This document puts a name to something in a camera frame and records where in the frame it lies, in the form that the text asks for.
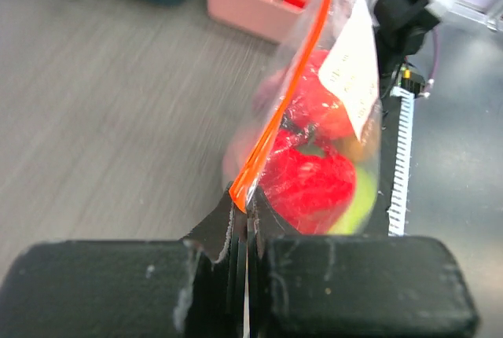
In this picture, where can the red toy strawberry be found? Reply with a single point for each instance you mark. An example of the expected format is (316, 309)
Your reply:
(313, 104)

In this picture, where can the white perforated cable duct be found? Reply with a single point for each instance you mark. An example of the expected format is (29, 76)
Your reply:
(399, 194)

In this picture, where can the purple toy onion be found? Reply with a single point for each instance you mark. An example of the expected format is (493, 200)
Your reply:
(267, 91)

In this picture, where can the green toy apple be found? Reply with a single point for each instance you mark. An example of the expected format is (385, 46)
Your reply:
(353, 220)

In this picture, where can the orange toy fruit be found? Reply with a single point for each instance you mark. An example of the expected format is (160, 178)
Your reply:
(356, 150)

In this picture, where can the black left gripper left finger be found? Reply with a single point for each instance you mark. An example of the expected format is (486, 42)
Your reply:
(182, 288)

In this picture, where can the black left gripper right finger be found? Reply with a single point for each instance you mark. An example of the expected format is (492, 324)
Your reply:
(353, 286)

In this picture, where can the red toy bell pepper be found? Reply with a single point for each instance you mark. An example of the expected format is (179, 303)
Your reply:
(310, 189)

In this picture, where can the clear orange zip bag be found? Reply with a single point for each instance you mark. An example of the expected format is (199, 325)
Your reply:
(349, 71)

